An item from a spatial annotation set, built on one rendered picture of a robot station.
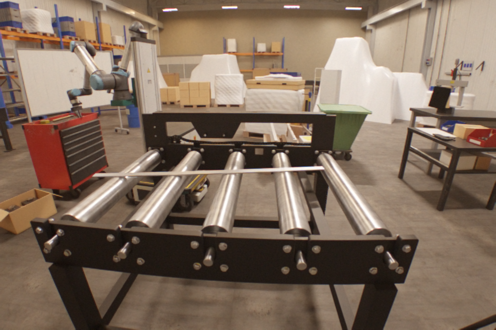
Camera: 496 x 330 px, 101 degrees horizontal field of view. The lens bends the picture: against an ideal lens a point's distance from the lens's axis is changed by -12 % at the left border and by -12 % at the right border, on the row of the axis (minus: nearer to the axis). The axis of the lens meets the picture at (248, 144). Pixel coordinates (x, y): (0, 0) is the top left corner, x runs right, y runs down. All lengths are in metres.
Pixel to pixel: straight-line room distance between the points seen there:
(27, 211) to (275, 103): 4.11
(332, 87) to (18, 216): 5.07
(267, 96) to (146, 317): 4.11
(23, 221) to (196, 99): 7.79
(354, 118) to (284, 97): 1.53
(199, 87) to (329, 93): 5.97
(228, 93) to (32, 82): 6.50
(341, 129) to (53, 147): 3.88
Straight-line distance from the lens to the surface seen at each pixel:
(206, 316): 1.74
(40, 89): 5.63
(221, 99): 9.74
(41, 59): 5.68
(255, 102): 4.98
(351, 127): 3.96
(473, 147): 3.17
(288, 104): 4.75
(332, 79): 5.04
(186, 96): 9.83
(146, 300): 1.90
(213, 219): 0.89
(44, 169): 3.43
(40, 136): 3.27
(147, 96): 2.65
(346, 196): 1.14
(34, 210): 3.11
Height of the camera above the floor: 1.43
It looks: 18 degrees down
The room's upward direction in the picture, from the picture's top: straight up
